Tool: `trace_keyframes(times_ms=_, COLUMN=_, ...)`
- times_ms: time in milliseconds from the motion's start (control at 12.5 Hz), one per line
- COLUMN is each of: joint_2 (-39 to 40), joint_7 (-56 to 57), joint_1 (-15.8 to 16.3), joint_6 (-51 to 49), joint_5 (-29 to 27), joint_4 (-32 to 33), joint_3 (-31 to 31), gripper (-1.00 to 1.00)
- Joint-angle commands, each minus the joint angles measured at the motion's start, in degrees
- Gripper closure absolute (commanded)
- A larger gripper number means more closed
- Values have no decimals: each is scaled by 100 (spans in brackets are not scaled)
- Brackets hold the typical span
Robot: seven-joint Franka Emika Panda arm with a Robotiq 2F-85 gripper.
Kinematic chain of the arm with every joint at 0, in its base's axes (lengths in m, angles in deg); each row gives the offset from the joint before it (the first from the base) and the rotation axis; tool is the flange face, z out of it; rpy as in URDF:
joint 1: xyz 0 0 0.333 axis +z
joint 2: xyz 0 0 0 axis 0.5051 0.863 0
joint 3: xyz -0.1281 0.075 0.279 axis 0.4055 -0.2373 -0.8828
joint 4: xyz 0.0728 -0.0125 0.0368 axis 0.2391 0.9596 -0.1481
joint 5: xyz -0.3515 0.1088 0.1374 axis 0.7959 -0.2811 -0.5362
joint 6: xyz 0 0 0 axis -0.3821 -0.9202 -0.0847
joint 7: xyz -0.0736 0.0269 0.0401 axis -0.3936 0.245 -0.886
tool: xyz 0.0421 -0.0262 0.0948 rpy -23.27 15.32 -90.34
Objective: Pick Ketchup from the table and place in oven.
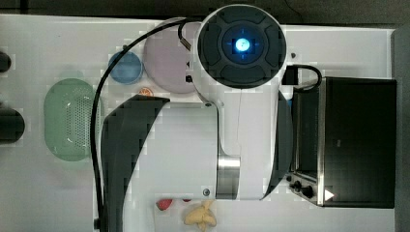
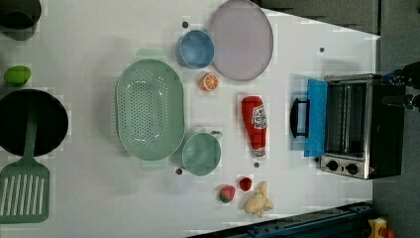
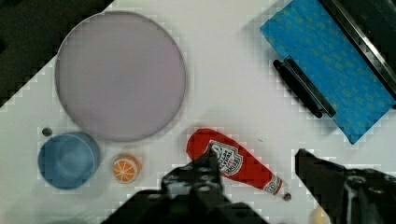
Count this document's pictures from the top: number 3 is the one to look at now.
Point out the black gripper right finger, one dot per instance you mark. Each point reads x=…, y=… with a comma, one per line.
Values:
x=325, y=180

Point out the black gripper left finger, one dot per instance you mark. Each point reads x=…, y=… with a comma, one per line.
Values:
x=201, y=173

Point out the red ketchup bottle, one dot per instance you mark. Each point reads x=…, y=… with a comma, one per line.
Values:
x=235, y=162

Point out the black toaster oven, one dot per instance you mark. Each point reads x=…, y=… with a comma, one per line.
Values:
x=370, y=25

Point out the orange slice toy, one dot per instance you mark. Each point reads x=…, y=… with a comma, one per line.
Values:
x=126, y=169

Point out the large grey round plate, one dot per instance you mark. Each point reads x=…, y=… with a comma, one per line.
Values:
x=120, y=76

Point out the blue cup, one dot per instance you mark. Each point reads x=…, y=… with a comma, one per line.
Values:
x=69, y=160

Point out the black oven door handle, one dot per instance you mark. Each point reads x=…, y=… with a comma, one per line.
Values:
x=301, y=85

